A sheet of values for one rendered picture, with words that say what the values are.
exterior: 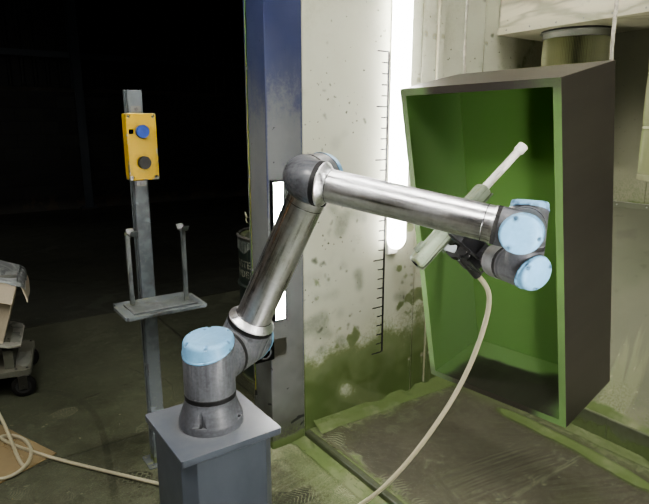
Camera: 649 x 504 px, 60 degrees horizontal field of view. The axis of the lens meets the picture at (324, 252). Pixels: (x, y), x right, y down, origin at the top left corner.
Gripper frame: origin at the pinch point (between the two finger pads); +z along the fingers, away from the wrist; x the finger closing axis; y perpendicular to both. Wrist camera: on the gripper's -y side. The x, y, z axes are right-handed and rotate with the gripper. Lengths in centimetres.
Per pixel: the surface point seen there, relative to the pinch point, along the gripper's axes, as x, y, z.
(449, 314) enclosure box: -5, 63, 57
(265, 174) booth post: -13, -30, 93
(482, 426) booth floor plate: -31, 131, 66
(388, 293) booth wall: -11, 65, 108
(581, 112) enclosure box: 55, 4, -5
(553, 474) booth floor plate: -28, 133, 23
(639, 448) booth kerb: 7, 161, 18
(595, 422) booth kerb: 5, 156, 39
